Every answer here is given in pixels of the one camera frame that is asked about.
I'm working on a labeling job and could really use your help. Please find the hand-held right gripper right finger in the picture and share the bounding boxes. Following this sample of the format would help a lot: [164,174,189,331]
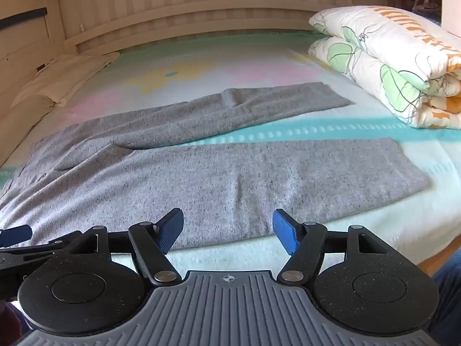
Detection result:
[273,208,394,285]

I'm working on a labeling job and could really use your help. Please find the person's leg in blue jeans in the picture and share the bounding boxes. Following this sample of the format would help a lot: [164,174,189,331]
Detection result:
[427,248,461,336]

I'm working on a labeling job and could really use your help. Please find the folded floral quilt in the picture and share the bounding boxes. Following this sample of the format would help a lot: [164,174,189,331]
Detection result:
[308,5,461,130]

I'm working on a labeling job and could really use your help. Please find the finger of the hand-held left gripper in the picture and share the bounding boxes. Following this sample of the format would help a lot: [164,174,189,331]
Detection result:
[0,224,33,246]
[0,231,83,263]

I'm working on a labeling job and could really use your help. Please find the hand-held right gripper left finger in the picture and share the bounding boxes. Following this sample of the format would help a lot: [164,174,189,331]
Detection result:
[67,208,185,285]

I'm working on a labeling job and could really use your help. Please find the pastel printed blanket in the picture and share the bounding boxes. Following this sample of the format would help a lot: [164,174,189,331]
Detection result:
[0,29,461,282]

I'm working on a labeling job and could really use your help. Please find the cream pillow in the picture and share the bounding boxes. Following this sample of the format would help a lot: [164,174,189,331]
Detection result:
[10,52,121,109]

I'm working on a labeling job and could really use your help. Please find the grey pants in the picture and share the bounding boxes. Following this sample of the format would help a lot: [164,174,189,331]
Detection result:
[0,82,432,250]

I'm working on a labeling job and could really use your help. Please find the cream wooden bed frame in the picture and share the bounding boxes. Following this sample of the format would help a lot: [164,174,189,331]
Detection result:
[0,0,442,166]

